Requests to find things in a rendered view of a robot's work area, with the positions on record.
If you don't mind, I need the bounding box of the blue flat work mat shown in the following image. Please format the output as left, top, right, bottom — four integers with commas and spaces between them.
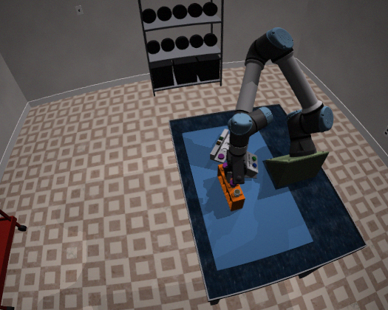
182, 125, 313, 271

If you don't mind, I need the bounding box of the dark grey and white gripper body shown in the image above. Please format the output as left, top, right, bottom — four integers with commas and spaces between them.
226, 149, 246, 172

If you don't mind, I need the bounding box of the orange tube rack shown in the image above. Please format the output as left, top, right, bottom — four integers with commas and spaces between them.
217, 164, 245, 211

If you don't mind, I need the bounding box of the white button housing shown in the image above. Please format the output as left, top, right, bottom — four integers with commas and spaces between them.
245, 151, 258, 178

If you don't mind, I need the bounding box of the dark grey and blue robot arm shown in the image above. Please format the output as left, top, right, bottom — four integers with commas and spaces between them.
228, 27, 333, 185

